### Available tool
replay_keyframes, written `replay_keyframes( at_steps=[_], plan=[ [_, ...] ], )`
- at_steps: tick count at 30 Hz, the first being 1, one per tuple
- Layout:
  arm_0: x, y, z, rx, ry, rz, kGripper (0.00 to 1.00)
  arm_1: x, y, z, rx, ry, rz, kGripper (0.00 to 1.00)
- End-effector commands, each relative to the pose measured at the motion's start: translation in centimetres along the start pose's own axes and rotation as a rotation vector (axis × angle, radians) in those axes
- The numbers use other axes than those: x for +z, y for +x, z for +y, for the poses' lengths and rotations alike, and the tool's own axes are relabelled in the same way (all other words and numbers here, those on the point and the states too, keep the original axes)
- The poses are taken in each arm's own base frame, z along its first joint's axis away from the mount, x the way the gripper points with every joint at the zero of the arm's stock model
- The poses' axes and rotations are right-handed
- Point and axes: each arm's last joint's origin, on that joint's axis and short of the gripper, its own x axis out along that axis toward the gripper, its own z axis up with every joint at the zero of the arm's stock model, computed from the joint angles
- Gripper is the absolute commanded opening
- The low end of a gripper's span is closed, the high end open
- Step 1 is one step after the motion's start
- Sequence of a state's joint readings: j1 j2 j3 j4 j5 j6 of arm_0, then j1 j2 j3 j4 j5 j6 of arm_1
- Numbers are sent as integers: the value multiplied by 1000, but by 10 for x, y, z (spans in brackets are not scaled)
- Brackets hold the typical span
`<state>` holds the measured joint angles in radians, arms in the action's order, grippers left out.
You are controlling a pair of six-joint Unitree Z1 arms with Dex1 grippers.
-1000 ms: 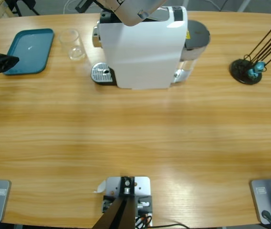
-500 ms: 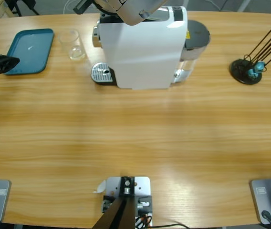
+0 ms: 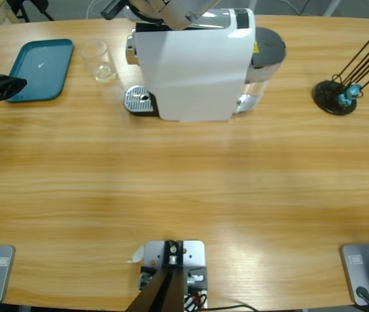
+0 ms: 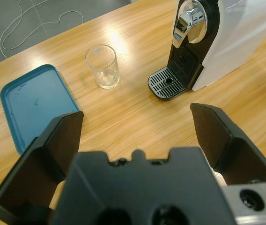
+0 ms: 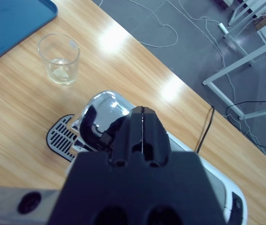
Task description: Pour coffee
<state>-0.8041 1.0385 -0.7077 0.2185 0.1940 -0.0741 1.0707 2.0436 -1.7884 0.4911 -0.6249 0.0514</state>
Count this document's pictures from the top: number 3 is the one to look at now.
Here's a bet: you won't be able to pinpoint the clear water tank grey lid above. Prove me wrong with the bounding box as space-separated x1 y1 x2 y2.
233 27 288 114

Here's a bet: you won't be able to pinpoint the teal plastic tray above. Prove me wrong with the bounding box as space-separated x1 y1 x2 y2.
4 38 75 104

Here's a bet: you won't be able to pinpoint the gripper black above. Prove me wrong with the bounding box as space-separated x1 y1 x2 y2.
101 0 222 32

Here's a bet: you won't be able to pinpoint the clear drinking glass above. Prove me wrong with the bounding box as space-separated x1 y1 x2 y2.
79 40 118 83

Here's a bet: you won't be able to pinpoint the black capsule holder stand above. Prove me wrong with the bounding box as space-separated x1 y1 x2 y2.
312 21 369 116

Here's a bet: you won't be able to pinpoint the black chair legs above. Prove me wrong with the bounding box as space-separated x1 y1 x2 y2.
8 0 55 23

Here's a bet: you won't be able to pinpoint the black camera post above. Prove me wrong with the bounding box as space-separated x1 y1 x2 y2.
126 240 186 312

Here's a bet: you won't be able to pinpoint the orange wires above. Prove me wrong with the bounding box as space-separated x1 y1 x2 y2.
184 291 209 312

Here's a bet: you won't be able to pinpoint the white mount block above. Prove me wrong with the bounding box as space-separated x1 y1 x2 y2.
126 239 209 312

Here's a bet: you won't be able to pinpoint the grey coffee machine lever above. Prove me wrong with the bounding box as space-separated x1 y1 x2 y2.
184 8 233 30

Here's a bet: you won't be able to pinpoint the thin black cable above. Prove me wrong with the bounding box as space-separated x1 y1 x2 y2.
209 304 259 312

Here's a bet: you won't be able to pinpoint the white metal frame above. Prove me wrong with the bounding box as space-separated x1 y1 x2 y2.
325 0 342 16

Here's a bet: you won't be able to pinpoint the white capsule coffee machine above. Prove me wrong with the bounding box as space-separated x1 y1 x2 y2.
124 8 257 124

